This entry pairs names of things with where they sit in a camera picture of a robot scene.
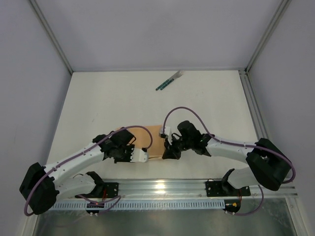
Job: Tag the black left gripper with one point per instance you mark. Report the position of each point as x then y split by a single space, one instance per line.
124 154

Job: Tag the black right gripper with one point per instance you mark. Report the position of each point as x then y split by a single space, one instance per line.
173 149

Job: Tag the peach satin napkin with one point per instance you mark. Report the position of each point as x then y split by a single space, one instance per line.
143 137

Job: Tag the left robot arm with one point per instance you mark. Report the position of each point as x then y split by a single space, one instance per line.
44 185

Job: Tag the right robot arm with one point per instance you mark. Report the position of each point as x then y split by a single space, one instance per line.
212 146

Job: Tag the left controller board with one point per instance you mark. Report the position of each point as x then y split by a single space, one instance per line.
93 209

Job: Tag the controller board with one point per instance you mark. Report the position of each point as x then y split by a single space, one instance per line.
231 207
93 209

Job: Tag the right controller board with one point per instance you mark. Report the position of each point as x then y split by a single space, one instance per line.
231 207

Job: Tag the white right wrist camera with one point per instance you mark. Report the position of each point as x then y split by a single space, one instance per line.
165 132

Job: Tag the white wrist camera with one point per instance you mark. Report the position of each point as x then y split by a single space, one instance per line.
138 155
165 132

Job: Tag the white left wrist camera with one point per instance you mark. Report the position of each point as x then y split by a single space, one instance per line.
138 155

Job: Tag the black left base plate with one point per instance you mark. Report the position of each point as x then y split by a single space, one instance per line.
106 190

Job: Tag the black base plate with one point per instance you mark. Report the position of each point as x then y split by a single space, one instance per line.
216 188
106 190

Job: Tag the aluminium frame rail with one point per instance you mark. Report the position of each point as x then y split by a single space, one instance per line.
159 189

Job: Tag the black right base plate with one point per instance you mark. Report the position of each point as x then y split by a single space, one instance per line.
216 188

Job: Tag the white slotted cable duct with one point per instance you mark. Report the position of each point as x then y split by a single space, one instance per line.
145 204

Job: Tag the right side frame rail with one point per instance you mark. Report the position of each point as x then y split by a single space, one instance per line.
256 115

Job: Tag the left back frame post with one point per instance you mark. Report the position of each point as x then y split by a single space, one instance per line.
48 30

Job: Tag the frame post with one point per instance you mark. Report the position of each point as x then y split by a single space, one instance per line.
48 30
272 25

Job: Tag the right back frame post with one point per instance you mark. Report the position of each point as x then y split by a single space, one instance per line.
272 25

